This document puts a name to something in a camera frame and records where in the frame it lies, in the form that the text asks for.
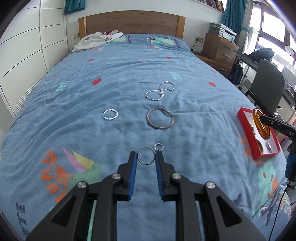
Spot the plain silver ring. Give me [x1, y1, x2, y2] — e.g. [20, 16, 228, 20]
[137, 147, 156, 165]

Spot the amber bangle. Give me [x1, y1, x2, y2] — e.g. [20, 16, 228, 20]
[252, 108, 271, 140]

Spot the red jewelry box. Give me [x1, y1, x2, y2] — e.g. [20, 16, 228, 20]
[237, 108, 280, 160]

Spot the large thin silver hoop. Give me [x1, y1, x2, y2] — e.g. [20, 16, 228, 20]
[146, 108, 175, 130]

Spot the twisted silver hoop earring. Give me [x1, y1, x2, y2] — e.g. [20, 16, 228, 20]
[102, 108, 118, 121]

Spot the right hand blue white glove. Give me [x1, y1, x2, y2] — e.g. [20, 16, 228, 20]
[285, 142, 295, 183]

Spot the dark brown bangle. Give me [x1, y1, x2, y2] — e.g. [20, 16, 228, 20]
[256, 139, 264, 155]

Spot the grey desk chair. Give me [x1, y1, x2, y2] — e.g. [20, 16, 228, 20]
[245, 59, 285, 118]

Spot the blue patterned bed cover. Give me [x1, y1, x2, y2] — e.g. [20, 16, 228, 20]
[1, 34, 291, 240]

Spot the twisted silver hoop far left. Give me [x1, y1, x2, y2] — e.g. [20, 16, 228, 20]
[144, 89, 164, 101]

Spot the twisted silver hoop far right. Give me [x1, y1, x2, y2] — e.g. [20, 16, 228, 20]
[159, 81, 175, 92]

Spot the grey desk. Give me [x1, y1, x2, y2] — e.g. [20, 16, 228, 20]
[237, 53, 295, 90]

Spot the black bag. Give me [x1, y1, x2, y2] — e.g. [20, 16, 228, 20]
[228, 64, 244, 85]

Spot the wooden drawer cabinet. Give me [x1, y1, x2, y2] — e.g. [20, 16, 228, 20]
[196, 33, 239, 78]

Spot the white printer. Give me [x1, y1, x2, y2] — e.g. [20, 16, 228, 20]
[209, 23, 237, 43]

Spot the teal curtain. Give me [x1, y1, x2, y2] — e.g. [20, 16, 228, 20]
[65, 0, 86, 15]
[221, 0, 247, 34]

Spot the white clothing on bed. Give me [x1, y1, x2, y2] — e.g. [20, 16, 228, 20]
[72, 30, 124, 53]

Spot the wooden headboard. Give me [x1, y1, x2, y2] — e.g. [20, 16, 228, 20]
[78, 11, 186, 39]

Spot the bookshelf with books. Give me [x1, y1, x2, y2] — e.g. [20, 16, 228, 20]
[197, 0, 224, 13]

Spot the white wardrobe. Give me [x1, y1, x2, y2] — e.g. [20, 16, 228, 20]
[0, 0, 70, 133]

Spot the teal curtain left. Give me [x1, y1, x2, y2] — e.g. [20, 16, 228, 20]
[65, 0, 86, 15]

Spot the black cable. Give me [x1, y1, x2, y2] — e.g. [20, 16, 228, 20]
[268, 180, 293, 241]

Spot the wall power socket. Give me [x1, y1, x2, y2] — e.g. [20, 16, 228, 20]
[195, 36, 204, 43]

